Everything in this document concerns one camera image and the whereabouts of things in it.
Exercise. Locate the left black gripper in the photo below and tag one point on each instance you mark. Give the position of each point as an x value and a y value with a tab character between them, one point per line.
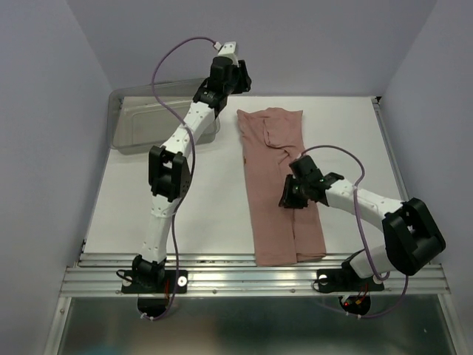
244	81

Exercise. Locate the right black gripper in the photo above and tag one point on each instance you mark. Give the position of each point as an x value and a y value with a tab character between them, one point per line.
287	198

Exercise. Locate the pink t shirt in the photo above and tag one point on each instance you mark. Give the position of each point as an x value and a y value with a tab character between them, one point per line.
271	140

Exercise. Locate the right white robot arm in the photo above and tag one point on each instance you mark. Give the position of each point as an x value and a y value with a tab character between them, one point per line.
412	238

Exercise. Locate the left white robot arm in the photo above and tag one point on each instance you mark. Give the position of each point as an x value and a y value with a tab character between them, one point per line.
169	174

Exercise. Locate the clear plastic bin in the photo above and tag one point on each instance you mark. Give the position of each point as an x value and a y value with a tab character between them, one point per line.
136	121

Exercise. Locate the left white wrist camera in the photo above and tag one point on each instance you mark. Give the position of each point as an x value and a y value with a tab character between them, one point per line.
227	50

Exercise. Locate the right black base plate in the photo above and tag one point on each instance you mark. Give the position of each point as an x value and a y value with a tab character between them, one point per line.
338	280

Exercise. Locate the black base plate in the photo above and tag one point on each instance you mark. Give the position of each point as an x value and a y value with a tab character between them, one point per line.
338	280
133	283

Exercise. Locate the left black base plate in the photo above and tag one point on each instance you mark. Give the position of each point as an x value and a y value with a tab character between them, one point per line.
133	283

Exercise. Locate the aluminium rail frame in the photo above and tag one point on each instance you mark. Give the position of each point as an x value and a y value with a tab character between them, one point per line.
214	241

